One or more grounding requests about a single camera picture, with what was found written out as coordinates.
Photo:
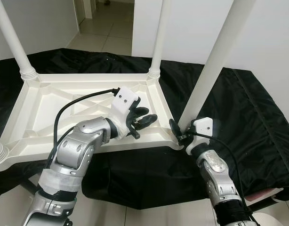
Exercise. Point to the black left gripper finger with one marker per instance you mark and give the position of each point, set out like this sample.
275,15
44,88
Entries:
147,121
140,111

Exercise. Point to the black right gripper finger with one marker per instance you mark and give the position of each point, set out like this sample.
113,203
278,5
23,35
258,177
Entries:
175,127

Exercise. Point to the white plastic table top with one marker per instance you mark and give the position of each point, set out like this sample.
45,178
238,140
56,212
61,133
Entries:
41,108

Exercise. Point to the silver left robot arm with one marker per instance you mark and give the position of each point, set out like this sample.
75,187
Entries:
74,150

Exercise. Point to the black cloth table cover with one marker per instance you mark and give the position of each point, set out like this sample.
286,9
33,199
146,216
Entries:
257,136

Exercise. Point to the white round base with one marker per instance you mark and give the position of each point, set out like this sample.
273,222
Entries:
266,220

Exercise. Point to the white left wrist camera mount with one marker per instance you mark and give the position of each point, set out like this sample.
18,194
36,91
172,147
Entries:
124,99

